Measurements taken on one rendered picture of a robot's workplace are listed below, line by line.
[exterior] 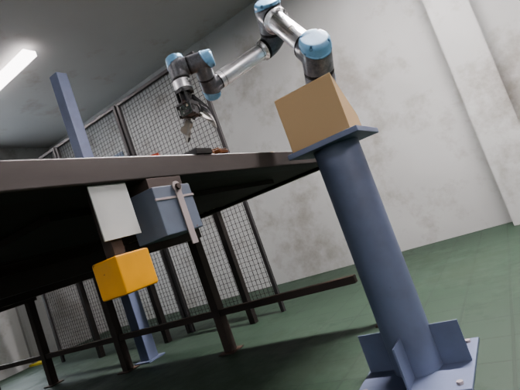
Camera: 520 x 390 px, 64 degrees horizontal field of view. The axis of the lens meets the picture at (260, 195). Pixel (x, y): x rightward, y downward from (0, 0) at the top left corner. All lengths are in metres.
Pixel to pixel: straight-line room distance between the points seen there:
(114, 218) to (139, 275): 0.13
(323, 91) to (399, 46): 2.85
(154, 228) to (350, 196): 0.74
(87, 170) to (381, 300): 1.05
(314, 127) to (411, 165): 2.75
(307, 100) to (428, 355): 0.96
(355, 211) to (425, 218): 2.76
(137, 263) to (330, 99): 0.89
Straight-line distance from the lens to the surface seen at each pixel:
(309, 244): 4.61
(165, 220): 1.00
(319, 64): 1.62
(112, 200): 0.95
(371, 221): 1.49
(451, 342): 1.63
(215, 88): 1.87
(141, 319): 3.49
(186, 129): 1.78
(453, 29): 4.02
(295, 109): 1.54
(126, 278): 0.88
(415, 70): 4.24
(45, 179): 0.87
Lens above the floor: 0.65
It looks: 5 degrees up
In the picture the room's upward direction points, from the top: 20 degrees counter-clockwise
